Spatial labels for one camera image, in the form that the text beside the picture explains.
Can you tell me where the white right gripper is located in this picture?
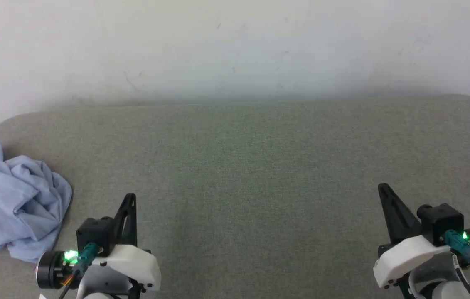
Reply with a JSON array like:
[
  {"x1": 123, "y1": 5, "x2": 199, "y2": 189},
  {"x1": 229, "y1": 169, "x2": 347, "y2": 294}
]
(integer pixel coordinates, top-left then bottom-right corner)
[{"x1": 373, "y1": 183, "x2": 470, "y2": 289}]

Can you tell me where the light blue and white shirt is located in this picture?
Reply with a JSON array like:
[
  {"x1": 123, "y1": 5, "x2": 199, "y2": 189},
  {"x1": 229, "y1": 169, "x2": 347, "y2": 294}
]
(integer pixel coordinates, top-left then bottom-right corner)
[{"x1": 0, "y1": 138, "x2": 73, "y2": 263}]

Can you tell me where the black left camera cable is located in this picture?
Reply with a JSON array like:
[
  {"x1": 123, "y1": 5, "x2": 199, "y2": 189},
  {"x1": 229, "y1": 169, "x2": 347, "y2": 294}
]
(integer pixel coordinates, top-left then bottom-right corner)
[{"x1": 58, "y1": 242, "x2": 99, "y2": 299}]

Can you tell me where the grey fabric sofa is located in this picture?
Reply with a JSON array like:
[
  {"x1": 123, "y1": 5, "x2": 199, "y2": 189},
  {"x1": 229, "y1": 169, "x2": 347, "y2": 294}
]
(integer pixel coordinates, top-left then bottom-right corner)
[{"x1": 0, "y1": 95, "x2": 470, "y2": 299}]

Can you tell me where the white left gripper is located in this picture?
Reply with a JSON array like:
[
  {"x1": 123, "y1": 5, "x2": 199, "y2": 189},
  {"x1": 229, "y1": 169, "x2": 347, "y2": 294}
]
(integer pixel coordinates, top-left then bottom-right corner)
[{"x1": 35, "y1": 193, "x2": 161, "y2": 299}]

